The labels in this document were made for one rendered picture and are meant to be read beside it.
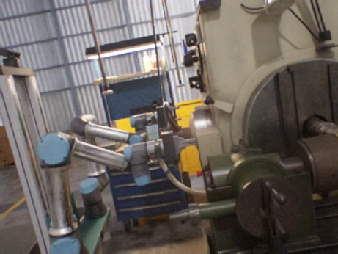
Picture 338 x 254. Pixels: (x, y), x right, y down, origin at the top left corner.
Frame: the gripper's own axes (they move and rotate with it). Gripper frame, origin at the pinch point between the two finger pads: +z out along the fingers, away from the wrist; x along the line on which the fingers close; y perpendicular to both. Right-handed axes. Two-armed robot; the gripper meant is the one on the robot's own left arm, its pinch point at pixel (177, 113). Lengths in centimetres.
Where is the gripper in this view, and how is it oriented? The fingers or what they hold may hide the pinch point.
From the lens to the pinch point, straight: 186.6
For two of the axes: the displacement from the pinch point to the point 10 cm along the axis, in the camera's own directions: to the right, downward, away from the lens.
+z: 9.8, -1.8, -0.2
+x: 1.8, 9.7, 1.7
